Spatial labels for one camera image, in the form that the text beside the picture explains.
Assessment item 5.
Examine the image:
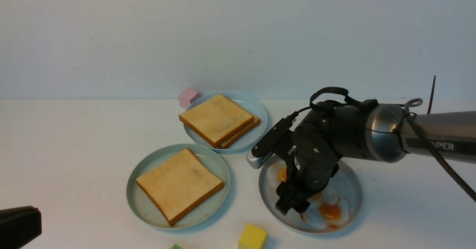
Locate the green empty plate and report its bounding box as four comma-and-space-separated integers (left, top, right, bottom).
126, 144, 232, 230

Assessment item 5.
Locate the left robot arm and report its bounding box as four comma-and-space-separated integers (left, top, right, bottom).
1, 181, 304, 249

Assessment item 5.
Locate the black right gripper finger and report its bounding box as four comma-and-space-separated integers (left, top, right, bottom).
275, 182, 298, 215
292, 195, 311, 214

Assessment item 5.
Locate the pink cube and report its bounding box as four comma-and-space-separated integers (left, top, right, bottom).
178, 88, 200, 109

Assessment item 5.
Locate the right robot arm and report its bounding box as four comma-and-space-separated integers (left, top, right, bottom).
275, 98, 476, 214

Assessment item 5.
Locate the fried egg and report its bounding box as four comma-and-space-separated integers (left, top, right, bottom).
265, 162, 287, 189
308, 186, 340, 205
299, 196, 351, 231

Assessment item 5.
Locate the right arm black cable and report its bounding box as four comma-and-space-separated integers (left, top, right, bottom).
286, 75, 476, 203

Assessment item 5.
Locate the toast slice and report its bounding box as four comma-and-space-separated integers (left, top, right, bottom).
219, 116, 261, 149
179, 94, 255, 148
136, 148, 224, 226

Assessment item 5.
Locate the grey egg plate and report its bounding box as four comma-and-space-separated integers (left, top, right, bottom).
258, 156, 363, 235

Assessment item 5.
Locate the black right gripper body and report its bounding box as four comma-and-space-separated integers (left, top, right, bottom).
284, 130, 341, 205

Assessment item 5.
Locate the light blue bread plate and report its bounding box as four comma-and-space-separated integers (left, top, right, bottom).
184, 90, 268, 153

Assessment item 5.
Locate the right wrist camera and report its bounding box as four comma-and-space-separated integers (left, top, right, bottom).
246, 116, 296, 169

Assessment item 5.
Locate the green cube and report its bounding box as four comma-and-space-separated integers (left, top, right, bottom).
170, 244, 183, 249

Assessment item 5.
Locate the yellow cube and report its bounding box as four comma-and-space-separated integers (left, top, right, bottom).
238, 223, 268, 249

